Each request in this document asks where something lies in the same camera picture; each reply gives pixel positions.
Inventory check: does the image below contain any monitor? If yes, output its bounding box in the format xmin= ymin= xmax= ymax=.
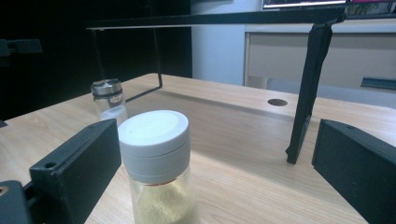
xmin=262 ymin=0 xmax=396 ymax=15

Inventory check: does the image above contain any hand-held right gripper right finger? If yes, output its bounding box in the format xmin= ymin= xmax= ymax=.
xmin=312 ymin=119 xmax=396 ymax=224

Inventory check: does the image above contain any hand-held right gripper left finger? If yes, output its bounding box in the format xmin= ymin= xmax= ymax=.
xmin=29 ymin=119 xmax=122 ymax=224

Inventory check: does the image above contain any white panel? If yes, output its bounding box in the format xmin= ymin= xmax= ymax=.
xmin=191 ymin=0 xmax=264 ymax=87

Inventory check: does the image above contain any black curtain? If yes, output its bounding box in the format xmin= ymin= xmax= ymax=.
xmin=0 ymin=0 xmax=192 ymax=120

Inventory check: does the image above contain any beige wooden cabinet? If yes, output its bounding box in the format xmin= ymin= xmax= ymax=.
xmin=244 ymin=18 xmax=396 ymax=94

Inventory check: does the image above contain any black shelf with metal legs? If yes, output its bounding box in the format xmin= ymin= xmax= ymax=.
xmin=85 ymin=7 xmax=396 ymax=165

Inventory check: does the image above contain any metal lid jar white powder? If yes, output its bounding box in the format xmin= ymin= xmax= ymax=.
xmin=90 ymin=77 xmax=129 ymax=127

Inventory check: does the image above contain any white lid jar yellow powder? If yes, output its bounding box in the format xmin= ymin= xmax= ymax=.
xmin=117 ymin=109 xmax=200 ymax=224

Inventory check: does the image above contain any dark grey bar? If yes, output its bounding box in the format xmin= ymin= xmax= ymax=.
xmin=361 ymin=77 xmax=396 ymax=91

